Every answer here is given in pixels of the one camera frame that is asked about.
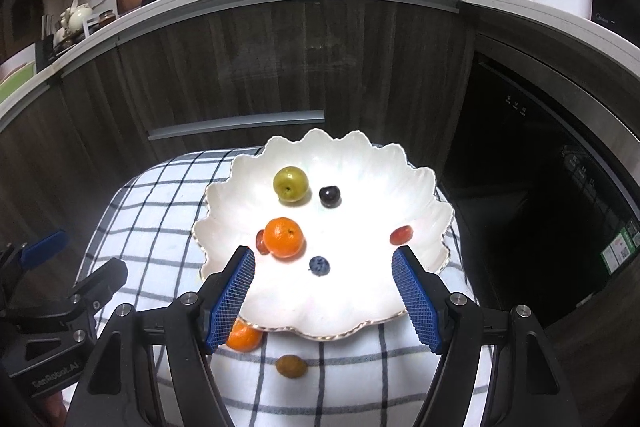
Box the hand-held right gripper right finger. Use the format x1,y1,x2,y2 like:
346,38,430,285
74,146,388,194
391,245,583,427

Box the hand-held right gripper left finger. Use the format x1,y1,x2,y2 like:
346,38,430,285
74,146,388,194
67,245,256,427

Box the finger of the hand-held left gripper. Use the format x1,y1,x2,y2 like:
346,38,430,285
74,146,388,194
0,229,68,283
70,258,129,310

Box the orange mandarin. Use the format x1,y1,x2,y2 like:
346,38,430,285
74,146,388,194
226,321,263,354
263,217,306,259

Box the white scalloped bowl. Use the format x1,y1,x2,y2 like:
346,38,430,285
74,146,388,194
192,128,456,342

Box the small tan round fruit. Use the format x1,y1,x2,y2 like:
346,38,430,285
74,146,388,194
275,354,308,379

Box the person's left hand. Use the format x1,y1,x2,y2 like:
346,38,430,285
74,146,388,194
32,387,68,427

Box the white checked cloth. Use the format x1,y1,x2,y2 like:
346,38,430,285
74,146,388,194
82,147,493,427

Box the green plum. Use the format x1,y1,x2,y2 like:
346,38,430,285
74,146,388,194
273,166,309,205

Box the green plastic basin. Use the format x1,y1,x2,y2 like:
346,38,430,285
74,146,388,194
0,67,38,105

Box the black built-in dishwasher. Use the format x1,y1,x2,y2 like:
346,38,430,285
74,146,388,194
442,52,640,328

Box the white teapot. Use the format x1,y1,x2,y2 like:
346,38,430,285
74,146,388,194
62,0,96,30

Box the dark wood lower cabinets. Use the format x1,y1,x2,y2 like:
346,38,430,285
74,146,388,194
0,0,476,288

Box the grey drawer handle rail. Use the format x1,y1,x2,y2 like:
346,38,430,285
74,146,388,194
147,109,326,142

